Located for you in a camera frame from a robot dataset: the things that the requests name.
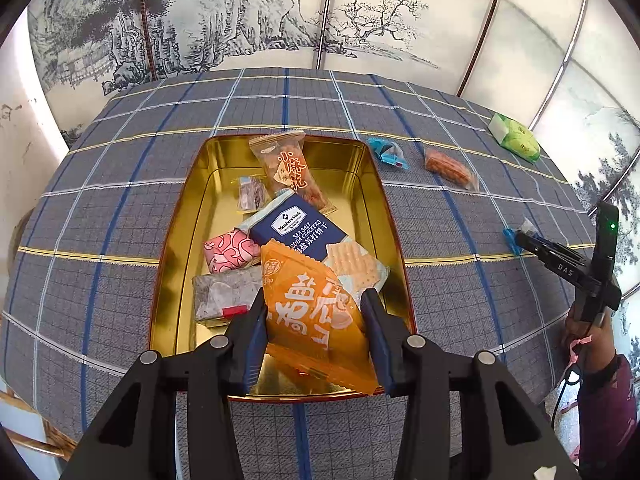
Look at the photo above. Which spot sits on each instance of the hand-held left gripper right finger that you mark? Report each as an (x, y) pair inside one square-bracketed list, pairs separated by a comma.
[(373, 340)]

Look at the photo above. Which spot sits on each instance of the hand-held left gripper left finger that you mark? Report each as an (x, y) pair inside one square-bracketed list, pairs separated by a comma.
[(257, 340)]

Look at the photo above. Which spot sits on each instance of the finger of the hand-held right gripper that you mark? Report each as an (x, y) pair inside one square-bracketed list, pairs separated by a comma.
[(555, 260)]

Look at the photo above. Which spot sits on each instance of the small blue-edged clear packet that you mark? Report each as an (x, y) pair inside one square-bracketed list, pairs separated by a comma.
[(515, 237), (387, 152)]

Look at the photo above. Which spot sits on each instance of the grey snack packet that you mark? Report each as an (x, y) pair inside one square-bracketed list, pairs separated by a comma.
[(225, 292)]

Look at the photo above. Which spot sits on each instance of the orange snack packet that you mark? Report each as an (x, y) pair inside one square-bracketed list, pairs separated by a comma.
[(312, 310)]

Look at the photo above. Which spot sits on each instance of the pink patterned snack packet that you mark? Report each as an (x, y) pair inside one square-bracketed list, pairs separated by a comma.
[(230, 252)]

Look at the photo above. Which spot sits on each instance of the blue cracker packet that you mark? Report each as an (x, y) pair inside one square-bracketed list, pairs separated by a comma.
[(305, 227)]

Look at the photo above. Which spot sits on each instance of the gold metal tin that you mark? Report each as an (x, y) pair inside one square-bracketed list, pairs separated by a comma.
[(210, 170)]

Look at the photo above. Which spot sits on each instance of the person's right forearm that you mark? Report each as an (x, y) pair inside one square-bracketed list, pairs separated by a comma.
[(607, 410)]

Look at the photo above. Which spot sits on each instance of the clear packet of orange snacks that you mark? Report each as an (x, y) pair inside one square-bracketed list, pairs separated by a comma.
[(450, 169)]

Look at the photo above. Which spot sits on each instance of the person's right hand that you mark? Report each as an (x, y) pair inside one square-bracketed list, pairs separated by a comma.
[(592, 347)]

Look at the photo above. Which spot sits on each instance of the green tissue pack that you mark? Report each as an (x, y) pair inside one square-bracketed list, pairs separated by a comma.
[(515, 137)]

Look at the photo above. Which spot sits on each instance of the small yellow-edged candy packet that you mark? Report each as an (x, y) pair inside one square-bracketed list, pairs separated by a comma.
[(251, 192)]

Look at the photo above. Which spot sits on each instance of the clear twist snack packet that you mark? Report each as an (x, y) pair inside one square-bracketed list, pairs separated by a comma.
[(292, 172)]

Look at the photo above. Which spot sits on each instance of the plaid grey tablecloth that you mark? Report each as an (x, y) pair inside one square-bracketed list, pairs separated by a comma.
[(125, 210)]

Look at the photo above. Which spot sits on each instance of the wooden chair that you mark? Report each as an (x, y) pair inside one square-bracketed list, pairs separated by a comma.
[(35, 425)]

